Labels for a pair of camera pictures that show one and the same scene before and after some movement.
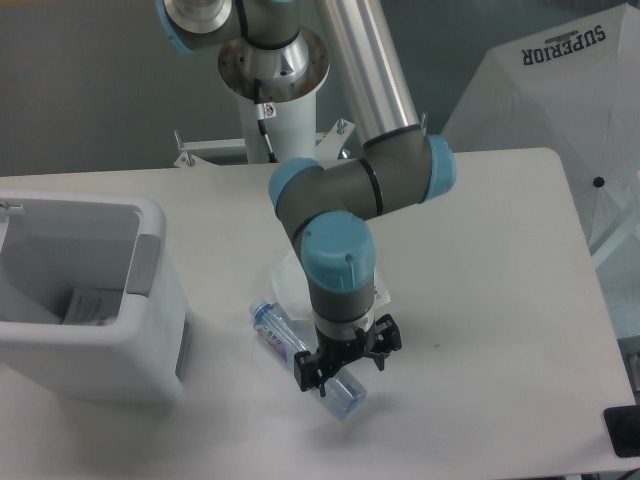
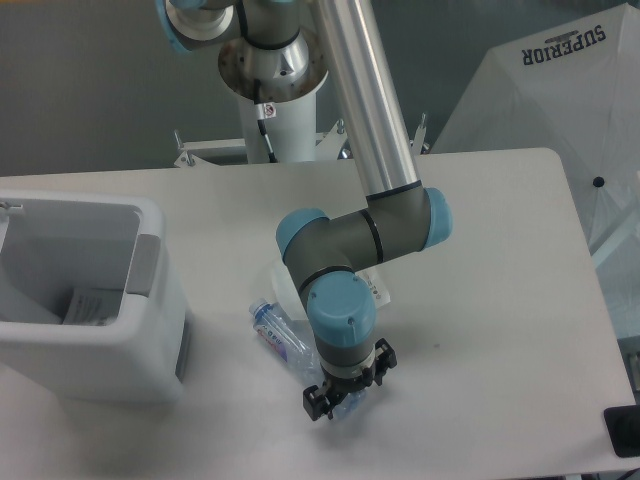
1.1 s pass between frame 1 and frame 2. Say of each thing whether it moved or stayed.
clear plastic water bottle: stayed
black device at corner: stayed
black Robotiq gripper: moved
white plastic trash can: stayed
